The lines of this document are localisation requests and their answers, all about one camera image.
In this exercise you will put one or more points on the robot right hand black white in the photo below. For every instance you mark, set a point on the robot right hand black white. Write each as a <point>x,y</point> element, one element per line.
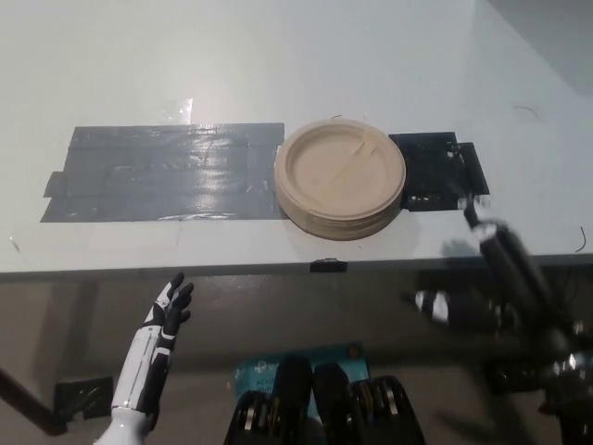
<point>498,278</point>

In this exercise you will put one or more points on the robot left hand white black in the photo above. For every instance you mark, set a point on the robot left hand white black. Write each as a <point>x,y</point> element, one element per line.
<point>160,320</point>

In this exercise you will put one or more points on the beige paper plate stack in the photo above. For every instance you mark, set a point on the beige paper plate stack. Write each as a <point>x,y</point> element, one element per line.
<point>340,181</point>

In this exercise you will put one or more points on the black floor tape patch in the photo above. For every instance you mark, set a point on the black floor tape patch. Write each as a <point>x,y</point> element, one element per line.
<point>83,396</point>

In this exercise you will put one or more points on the teal router box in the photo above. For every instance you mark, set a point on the teal router box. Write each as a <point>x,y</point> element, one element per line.
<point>261,371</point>

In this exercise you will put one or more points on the black metal pole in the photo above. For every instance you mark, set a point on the black metal pole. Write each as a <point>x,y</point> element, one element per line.
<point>25,398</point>

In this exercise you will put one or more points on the small white scrap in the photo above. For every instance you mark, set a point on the small white scrap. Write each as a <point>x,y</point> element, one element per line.
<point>14,244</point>

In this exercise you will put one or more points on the clear tape piece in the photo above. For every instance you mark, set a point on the clear tape piece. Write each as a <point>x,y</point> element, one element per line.
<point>181,109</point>

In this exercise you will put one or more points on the grey duct tape patch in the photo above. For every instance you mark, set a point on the grey duct tape patch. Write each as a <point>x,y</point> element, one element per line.
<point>162,174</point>

